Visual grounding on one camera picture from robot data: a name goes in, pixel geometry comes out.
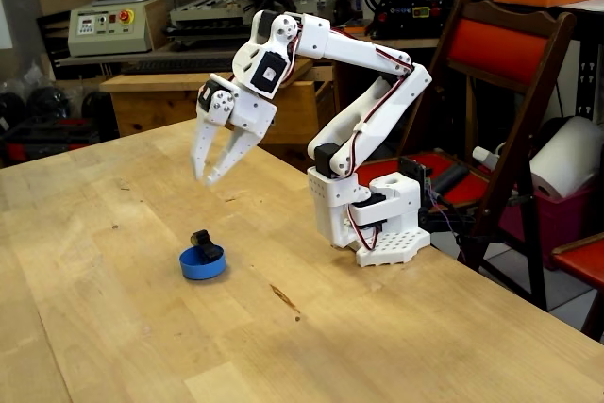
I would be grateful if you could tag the pink plastic bin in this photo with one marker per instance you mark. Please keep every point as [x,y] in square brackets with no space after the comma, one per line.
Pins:
[561,226]

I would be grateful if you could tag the white plug adapter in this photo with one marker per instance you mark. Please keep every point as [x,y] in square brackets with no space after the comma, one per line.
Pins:
[483,156]

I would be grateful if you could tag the beige milling machine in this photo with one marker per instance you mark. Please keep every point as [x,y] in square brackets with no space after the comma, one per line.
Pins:
[226,6]

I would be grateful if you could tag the wooden folding chair red cushions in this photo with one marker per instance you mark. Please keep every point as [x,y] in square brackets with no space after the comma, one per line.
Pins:
[495,49]

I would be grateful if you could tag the black keyboard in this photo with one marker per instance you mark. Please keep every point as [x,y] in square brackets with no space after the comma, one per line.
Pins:
[179,65]

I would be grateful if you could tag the blue round shallow box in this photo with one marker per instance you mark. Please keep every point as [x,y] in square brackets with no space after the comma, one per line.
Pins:
[198,272]

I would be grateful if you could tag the beige control box red button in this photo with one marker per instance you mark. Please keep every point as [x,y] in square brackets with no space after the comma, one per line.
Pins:
[108,39]

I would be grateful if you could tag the black wooden bird toy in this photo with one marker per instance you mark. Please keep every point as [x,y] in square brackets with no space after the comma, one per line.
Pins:
[207,248]

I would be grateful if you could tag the black helmet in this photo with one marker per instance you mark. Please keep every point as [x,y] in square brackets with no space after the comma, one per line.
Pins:
[96,108]
[11,110]
[47,103]

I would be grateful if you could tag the black controller board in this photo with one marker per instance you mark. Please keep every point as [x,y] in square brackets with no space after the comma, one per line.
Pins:
[413,169]

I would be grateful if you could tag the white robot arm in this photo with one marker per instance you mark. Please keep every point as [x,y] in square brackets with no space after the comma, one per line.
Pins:
[358,51]

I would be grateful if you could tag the black cylinder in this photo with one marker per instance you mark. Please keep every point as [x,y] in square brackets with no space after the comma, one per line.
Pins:
[448,177]

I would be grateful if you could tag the white paper towel roll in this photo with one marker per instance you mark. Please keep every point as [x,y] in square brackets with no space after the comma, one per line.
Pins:
[566,157]

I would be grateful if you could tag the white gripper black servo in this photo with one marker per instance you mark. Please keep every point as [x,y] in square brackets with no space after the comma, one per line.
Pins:
[251,114]

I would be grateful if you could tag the red seat wooden chair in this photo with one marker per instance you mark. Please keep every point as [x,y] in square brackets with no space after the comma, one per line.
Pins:
[580,261]

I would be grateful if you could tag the wooden workbench cabinet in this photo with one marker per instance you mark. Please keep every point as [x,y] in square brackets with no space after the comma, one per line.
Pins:
[151,110]

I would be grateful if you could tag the red and black toolbox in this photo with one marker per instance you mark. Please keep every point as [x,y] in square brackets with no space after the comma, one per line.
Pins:
[47,139]

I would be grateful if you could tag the black machine round green table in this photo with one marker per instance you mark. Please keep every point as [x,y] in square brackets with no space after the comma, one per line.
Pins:
[401,13]

